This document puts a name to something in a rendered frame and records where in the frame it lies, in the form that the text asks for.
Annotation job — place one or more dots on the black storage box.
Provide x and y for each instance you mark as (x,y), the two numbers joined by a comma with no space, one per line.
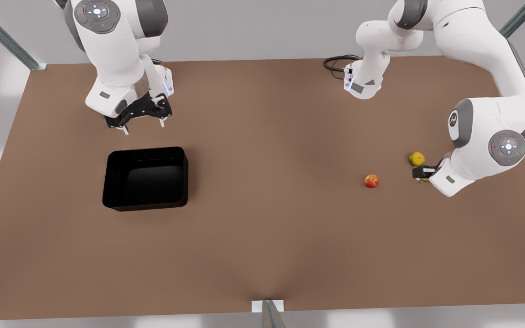
(146,178)

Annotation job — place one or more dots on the silver frame post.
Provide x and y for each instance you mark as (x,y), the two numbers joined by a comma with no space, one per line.
(269,314)
(7,38)
(520,17)

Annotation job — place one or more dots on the yellow green pear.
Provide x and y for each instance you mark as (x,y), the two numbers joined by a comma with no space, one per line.
(416,158)

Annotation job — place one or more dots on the red apple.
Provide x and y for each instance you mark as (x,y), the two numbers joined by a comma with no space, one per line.
(371,181)

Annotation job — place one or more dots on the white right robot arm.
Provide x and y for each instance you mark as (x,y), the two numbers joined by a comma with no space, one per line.
(112,59)

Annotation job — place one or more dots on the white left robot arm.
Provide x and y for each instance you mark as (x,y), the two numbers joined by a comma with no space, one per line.
(463,86)

